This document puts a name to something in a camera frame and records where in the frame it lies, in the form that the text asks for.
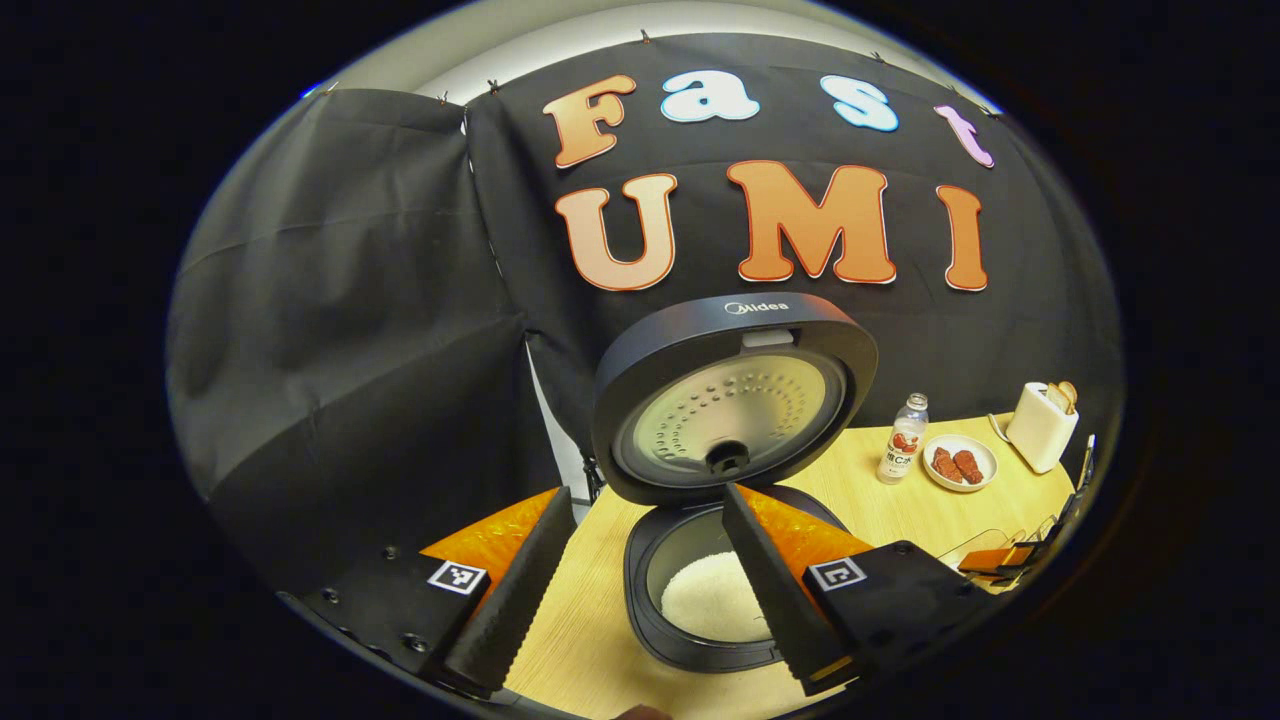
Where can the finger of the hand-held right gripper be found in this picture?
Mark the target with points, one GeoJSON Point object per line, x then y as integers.
{"type": "Point", "coordinates": [1000, 560]}

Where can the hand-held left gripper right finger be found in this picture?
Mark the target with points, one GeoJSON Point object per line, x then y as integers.
{"type": "Point", "coordinates": [775, 600]}

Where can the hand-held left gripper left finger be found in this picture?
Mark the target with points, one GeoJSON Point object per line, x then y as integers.
{"type": "Point", "coordinates": [520, 600]}

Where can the white rice heap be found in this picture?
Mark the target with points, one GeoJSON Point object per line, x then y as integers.
{"type": "Point", "coordinates": [710, 600]}

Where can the black rice cooker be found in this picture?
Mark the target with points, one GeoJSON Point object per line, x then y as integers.
{"type": "Point", "coordinates": [700, 340]}

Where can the red meat slice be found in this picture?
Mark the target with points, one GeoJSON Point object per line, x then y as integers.
{"type": "Point", "coordinates": [944, 463]}
{"type": "Point", "coordinates": [968, 468]}

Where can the white round plate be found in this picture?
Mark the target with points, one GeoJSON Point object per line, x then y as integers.
{"type": "Point", "coordinates": [985, 450]}

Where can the white toaster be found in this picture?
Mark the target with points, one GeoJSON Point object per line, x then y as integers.
{"type": "Point", "coordinates": [1038, 435]}

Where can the black tripod stand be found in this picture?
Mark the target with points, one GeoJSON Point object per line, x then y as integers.
{"type": "Point", "coordinates": [594, 480]}

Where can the clear drink bottle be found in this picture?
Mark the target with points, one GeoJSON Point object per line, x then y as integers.
{"type": "Point", "coordinates": [903, 445]}

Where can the toasted bread slice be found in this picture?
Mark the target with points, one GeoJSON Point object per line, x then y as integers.
{"type": "Point", "coordinates": [1062, 396]}

